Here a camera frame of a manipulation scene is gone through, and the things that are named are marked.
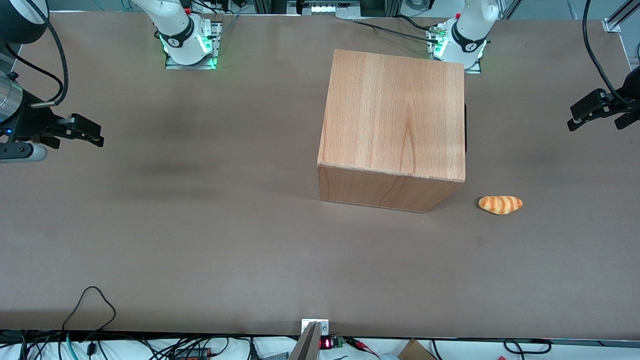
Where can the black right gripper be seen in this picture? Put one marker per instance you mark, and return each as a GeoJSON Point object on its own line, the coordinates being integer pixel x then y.
{"type": "Point", "coordinates": [30, 122]}

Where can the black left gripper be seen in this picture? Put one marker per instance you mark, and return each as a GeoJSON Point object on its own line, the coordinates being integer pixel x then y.
{"type": "Point", "coordinates": [621, 98]}

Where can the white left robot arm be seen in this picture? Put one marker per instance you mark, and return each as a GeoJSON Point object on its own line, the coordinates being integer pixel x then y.
{"type": "Point", "coordinates": [470, 25]}

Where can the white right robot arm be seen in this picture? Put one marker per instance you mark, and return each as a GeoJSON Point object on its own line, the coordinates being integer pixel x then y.
{"type": "Point", "coordinates": [177, 25]}

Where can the wooden drawer cabinet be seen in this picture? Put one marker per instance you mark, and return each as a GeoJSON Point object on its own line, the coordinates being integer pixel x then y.
{"type": "Point", "coordinates": [395, 110]}

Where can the toy bread roll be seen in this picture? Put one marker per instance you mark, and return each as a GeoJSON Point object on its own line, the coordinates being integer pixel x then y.
{"type": "Point", "coordinates": [500, 204]}

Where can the orange black device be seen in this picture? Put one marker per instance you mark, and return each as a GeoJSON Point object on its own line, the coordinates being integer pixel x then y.
{"type": "Point", "coordinates": [192, 353]}

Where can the white light bar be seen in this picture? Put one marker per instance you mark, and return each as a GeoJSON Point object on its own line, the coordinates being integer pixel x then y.
{"type": "Point", "coordinates": [327, 8]}

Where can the brown cardboard piece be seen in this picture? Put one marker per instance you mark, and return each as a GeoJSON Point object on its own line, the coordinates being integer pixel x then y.
{"type": "Point", "coordinates": [415, 351]}

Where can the tan wooden beam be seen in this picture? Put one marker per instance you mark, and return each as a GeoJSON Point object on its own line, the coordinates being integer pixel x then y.
{"type": "Point", "coordinates": [306, 345]}

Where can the red digit display module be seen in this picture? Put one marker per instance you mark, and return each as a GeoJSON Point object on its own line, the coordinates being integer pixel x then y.
{"type": "Point", "coordinates": [327, 343]}

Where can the red alligator clip lead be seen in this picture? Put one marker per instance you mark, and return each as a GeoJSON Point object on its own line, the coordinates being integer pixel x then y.
{"type": "Point", "coordinates": [362, 345]}

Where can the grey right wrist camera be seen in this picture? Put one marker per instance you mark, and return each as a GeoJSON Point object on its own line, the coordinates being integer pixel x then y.
{"type": "Point", "coordinates": [22, 152]}

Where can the aluminium profile rail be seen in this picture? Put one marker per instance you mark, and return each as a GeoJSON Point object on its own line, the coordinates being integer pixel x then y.
{"type": "Point", "coordinates": [614, 21]}

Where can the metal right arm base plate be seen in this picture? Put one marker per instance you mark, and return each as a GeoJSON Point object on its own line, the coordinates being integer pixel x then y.
{"type": "Point", "coordinates": [216, 47]}

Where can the silver metal bracket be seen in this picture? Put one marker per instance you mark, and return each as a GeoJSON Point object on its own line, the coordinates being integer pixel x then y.
{"type": "Point", "coordinates": [324, 327]}

